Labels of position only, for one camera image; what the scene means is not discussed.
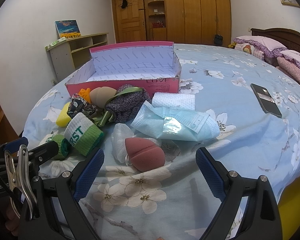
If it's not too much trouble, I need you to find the pink cardboard box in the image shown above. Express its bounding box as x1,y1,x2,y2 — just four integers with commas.
65,41,181,96

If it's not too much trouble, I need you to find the dark wooden headboard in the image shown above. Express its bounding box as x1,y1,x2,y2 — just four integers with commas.
251,28,300,53

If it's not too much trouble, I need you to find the pink makeup sponge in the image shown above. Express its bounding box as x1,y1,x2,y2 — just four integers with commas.
125,138,165,172

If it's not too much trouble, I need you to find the yellow foam sponge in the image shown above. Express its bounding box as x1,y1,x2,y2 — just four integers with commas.
56,102,71,127

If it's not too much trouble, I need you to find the white mesh bath puff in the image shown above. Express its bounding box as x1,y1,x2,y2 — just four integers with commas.
110,124,162,166

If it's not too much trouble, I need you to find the wooden door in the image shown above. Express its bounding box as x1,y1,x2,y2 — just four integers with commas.
113,0,147,43

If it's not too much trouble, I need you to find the black smartphone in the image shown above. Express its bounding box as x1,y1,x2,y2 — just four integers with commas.
250,83,282,118

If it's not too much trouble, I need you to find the blue yellow painting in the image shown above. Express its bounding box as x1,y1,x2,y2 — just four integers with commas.
55,20,81,38

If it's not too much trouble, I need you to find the green white box on shelf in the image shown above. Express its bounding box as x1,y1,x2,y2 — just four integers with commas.
45,37,66,51

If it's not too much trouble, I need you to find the green satin ribbon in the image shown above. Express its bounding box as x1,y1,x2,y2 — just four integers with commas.
97,86,144,127

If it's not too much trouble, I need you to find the metal spring clamp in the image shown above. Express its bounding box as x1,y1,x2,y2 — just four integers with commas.
5,144,37,220

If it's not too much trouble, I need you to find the beige makeup sponge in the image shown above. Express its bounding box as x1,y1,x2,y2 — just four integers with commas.
90,87,116,108

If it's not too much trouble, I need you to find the floral blue bed sheet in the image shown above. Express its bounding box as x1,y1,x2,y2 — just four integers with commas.
23,42,300,239

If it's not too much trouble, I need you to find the cartoon print pillow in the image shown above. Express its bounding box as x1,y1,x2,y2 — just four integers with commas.
235,43,264,60

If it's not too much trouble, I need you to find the purple knitted cloth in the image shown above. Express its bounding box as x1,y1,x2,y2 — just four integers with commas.
104,83,152,124

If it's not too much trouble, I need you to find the orange fabric pouch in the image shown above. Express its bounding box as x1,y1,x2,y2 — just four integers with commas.
78,88,91,103

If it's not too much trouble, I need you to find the beige open bookshelf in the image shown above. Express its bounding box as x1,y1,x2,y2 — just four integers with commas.
46,33,108,82

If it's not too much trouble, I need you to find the black bag on wardrobe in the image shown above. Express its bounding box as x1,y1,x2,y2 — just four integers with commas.
213,34,223,46

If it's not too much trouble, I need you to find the dark patterned fabric pouch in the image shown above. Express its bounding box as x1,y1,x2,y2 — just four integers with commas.
67,93,97,119

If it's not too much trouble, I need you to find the wooden wardrobe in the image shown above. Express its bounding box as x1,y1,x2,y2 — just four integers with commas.
111,0,231,47

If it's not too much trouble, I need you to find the white waffle towel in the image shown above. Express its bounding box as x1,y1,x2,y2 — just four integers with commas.
152,92,196,111

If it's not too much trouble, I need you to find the pink ruffled pillow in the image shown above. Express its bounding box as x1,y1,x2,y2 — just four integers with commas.
234,35,288,58

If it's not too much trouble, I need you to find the light blue face mask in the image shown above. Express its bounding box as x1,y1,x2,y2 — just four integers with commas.
131,101,220,142

